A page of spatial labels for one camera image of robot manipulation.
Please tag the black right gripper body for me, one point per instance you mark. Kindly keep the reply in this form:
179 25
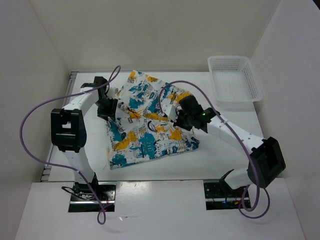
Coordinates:
183 120

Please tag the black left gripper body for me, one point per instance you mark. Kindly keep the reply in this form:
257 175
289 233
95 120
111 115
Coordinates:
106 107

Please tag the colourful patterned shorts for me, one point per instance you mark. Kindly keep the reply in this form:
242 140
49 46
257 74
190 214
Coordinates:
140 132

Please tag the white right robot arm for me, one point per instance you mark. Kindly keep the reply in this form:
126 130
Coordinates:
265 158

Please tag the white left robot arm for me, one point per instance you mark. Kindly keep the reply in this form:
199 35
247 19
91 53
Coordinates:
69 134

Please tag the white plastic basket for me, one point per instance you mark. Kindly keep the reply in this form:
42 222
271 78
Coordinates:
234 79

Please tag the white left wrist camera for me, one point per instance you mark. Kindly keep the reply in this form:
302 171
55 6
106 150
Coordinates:
112 92

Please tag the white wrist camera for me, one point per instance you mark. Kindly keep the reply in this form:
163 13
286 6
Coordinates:
112 92
170 111

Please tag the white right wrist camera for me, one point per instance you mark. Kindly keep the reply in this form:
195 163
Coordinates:
170 111

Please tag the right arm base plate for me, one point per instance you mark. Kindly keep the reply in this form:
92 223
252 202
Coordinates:
218 198

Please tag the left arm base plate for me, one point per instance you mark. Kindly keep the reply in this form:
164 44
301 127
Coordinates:
82 199

